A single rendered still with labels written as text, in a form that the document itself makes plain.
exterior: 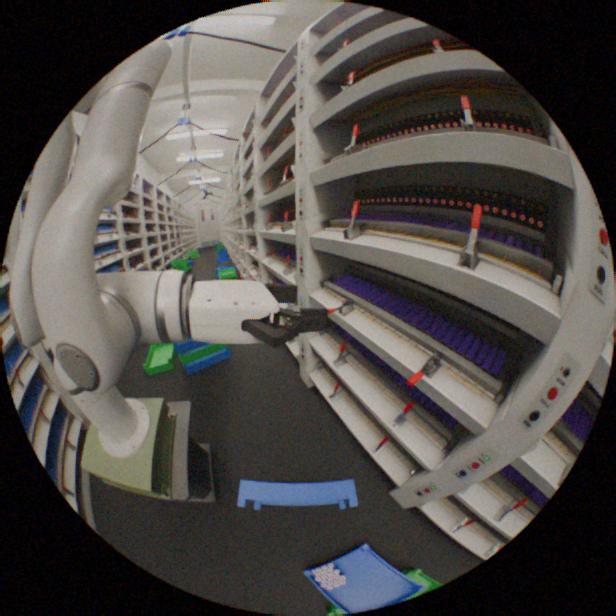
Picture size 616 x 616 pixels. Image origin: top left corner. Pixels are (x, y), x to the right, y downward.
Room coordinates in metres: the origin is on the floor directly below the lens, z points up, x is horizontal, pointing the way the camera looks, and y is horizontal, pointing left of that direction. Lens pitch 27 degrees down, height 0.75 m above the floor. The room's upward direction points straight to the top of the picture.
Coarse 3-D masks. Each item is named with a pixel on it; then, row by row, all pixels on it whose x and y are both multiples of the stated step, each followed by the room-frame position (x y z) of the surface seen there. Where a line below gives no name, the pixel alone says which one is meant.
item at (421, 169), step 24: (456, 96) 0.33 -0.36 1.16; (480, 96) 0.27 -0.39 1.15; (384, 120) 0.56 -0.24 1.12; (384, 168) 0.57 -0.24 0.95; (408, 168) 0.49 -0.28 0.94; (432, 168) 0.42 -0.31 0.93; (456, 168) 0.36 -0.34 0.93; (480, 168) 0.31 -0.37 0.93; (504, 168) 0.25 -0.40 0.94; (504, 192) 0.26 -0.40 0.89; (528, 192) 0.20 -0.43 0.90; (552, 192) 0.15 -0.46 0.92; (552, 216) 0.15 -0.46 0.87; (552, 240) 0.15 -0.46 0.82; (528, 336) 0.14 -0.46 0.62
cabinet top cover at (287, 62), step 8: (336, 8) 0.40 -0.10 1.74; (344, 8) 0.39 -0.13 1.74; (352, 8) 0.38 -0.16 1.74; (360, 8) 0.37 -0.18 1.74; (328, 16) 0.47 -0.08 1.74; (336, 16) 0.46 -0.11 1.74; (344, 16) 0.45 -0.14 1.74; (312, 24) 0.55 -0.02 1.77; (320, 24) 0.53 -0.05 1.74; (328, 24) 0.53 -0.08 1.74; (336, 24) 0.53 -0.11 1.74; (320, 32) 0.60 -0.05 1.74; (328, 32) 0.60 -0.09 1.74; (296, 40) 0.68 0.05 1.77; (296, 48) 0.74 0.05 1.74; (288, 56) 0.81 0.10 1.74; (280, 64) 0.88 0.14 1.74; (288, 64) 0.88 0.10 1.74; (272, 72) 0.97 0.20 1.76; (280, 72) 0.96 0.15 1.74; (272, 80) 1.04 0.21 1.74; (280, 80) 1.05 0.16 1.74; (264, 88) 1.12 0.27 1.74; (272, 88) 1.13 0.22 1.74
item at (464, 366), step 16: (336, 288) 0.52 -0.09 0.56; (368, 304) 0.40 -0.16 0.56; (384, 320) 0.34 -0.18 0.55; (400, 320) 0.32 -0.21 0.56; (400, 336) 0.29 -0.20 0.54; (416, 336) 0.26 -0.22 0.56; (432, 352) 0.23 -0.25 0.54; (448, 352) 0.20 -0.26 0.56; (448, 368) 0.18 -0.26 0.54; (464, 368) 0.16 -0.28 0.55; (480, 384) 0.12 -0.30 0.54; (496, 384) 0.10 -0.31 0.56
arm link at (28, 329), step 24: (96, 96) 0.12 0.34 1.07; (72, 120) 0.09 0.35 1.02; (48, 144) 0.06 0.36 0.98; (72, 144) 0.12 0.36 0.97; (48, 168) 0.07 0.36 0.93; (48, 192) 0.08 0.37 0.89; (24, 216) 0.04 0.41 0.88; (24, 240) 0.03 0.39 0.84; (24, 264) 0.03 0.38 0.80; (24, 288) 0.02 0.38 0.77; (24, 312) 0.01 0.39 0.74; (24, 336) -0.01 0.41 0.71
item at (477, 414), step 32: (320, 288) 0.60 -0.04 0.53; (416, 288) 0.40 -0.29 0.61; (352, 320) 0.39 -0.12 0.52; (384, 352) 0.28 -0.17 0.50; (416, 352) 0.24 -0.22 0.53; (512, 352) 0.15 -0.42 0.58; (416, 384) 0.20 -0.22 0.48; (448, 384) 0.16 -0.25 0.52; (512, 384) 0.08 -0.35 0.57; (480, 416) 0.07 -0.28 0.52
